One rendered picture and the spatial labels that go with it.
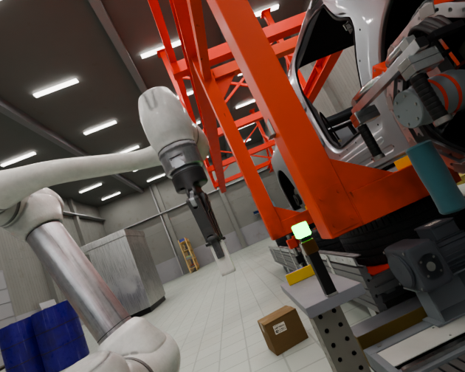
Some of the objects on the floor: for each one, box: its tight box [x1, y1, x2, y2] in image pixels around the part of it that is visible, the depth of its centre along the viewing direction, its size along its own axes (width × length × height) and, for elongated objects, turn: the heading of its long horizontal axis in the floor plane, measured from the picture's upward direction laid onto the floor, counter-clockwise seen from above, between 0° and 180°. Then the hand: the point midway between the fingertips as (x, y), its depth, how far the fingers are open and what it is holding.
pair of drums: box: [0, 300, 89, 372], centre depth 451 cm, size 76×124×91 cm, turn 28°
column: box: [309, 306, 371, 372], centre depth 97 cm, size 10×10×42 cm
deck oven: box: [80, 229, 166, 318], centre depth 724 cm, size 152×117×197 cm
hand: (222, 257), depth 61 cm, fingers closed
